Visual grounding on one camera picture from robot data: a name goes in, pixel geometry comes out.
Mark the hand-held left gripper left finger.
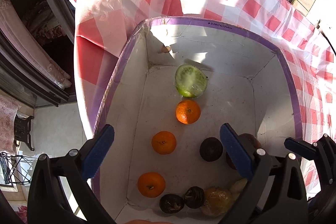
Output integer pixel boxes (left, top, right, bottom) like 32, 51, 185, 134
28, 124, 116, 224

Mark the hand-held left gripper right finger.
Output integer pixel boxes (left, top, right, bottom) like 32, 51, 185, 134
218, 123, 308, 224

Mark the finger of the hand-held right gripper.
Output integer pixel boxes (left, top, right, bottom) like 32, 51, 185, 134
284, 133, 336, 186

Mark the dark red apple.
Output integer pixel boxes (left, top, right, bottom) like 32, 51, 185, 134
226, 133, 263, 171

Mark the smooth dark purple passion fruit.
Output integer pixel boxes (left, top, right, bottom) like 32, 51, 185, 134
199, 137, 223, 162

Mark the yellow apple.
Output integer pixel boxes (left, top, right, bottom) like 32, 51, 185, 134
230, 178, 248, 198

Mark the yellow plastic-wrapped fruit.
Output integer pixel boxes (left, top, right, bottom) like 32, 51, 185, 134
201, 187, 234, 217

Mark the wrinkled dark passion fruit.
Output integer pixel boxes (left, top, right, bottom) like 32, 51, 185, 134
159, 194, 185, 214
184, 186, 205, 209

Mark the small orange mandarin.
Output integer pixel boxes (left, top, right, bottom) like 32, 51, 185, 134
151, 131, 177, 155
176, 99, 201, 125

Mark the large orange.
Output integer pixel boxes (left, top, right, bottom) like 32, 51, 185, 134
137, 172, 166, 198

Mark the white box with purple rim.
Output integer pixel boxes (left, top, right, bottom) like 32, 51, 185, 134
91, 17, 304, 224

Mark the green plastic-wrapped fruit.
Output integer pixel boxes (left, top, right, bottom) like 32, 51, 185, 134
175, 64, 208, 98

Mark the black plastic stool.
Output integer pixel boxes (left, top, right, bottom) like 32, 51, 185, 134
14, 114, 35, 151

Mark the metal drying rack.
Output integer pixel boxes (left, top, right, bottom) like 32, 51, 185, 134
0, 152, 37, 186

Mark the pink floral cloth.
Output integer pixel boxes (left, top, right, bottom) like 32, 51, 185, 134
0, 94, 21, 155

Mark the pink lace curtain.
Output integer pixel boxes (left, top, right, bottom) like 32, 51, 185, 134
0, 0, 72, 89

